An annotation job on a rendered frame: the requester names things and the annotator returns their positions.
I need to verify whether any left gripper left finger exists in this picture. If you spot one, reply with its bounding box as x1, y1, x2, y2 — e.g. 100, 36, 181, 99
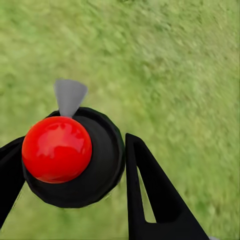
0, 136, 26, 229

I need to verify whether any pesticide atomizer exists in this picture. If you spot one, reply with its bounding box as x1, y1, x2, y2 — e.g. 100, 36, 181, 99
21, 78, 126, 209

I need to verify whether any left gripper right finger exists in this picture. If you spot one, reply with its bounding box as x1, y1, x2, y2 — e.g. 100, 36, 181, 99
125, 133, 210, 240

